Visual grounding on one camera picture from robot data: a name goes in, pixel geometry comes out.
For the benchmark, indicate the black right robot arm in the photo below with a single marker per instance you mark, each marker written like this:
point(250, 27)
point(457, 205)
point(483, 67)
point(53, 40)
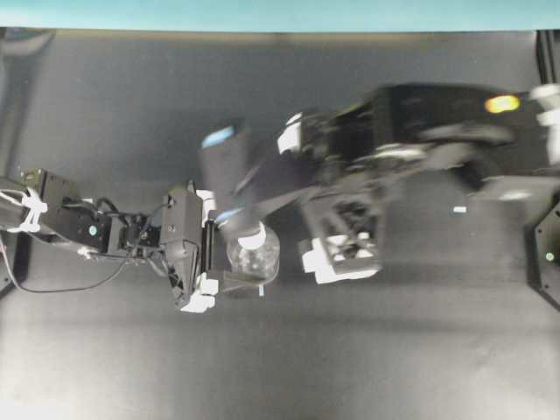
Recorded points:
point(489, 140)

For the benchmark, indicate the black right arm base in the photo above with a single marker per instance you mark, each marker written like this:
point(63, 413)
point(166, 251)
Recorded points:
point(543, 257)

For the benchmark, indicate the white bottle cap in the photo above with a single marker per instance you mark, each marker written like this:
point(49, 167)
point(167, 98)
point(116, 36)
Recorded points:
point(255, 240)

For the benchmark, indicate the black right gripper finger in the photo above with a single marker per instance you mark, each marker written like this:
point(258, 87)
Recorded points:
point(271, 183)
point(224, 161)

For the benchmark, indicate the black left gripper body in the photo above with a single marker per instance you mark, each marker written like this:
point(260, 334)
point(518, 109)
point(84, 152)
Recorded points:
point(183, 242)

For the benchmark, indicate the clear plastic bottle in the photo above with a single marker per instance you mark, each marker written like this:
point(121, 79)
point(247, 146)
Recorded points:
point(263, 262)

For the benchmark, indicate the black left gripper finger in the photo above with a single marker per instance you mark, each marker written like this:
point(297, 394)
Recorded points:
point(231, 284)
point(209, 210)

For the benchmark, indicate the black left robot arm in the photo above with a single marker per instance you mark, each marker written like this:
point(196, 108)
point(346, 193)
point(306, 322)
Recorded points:
point(49, 208)

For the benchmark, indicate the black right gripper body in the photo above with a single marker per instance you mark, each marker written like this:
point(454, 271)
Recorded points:
point(347, 165)

